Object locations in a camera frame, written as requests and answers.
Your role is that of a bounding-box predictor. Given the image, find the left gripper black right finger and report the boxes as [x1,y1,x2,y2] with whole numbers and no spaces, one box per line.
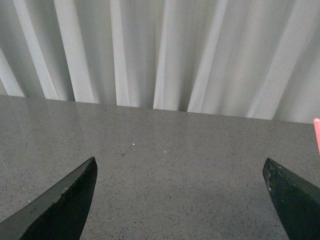
[262,158,320,240]

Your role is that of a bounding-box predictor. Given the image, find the white curtain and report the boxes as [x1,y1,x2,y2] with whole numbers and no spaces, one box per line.
[0,0,320,123]

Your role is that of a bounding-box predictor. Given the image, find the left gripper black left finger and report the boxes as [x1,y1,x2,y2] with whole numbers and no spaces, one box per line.
[0,157,98,240]

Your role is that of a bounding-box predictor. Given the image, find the pink chopstick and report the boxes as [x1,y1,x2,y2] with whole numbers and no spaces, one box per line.
[313,118,320,154]

